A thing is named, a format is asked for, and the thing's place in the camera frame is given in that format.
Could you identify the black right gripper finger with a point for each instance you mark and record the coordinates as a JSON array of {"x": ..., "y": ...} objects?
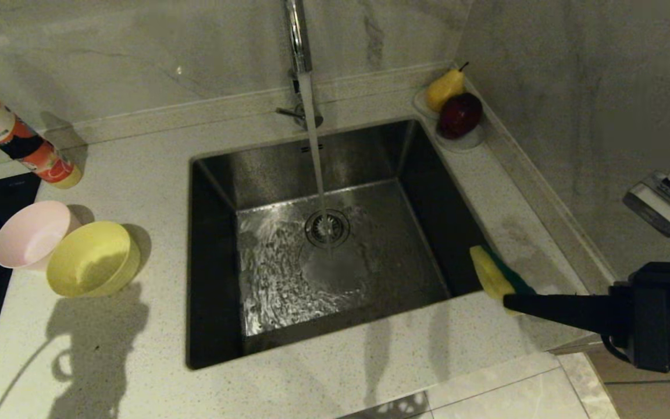
[{"x": 567, "y": 311}]

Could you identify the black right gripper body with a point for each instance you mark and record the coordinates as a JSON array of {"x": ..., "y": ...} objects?
[{"x": 660, "y": 314}]

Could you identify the green yellow sponge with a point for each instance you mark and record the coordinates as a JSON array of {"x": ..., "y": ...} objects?
[{"x": 492, "y": 276}]

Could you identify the chrome faucet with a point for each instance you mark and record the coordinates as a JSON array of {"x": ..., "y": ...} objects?
[{"x": 297, "y": 35}]

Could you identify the yellow plastic bowl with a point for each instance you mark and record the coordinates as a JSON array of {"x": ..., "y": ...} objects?
[{"x": 91, "y": 262}]

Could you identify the pink plastic bowl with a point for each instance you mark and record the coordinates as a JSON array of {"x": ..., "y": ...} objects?
[{"x": 29, "y": 233}]

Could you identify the orange white dish soap bottle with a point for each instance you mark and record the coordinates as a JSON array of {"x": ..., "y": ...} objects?
[{"x": 15, "y": 137}]

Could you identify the stainless steel sink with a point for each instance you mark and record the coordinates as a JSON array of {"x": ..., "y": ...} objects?
[{"x": 393, "y": 279}]

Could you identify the small white dish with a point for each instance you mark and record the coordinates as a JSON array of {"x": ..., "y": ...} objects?
[
  {"x": 419, "y": 105},
  {"x": 464, "y": 144}
]

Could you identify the dark red apple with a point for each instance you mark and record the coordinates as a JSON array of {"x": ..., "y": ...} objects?
[{"x": 459, "y": 115}]

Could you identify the round metal drain strainer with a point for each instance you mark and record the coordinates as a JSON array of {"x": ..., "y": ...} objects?
[{"x": 338, "y": 230}]

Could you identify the yellow pear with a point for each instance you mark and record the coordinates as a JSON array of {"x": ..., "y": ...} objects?
[{"x": 443, "y": 90}]

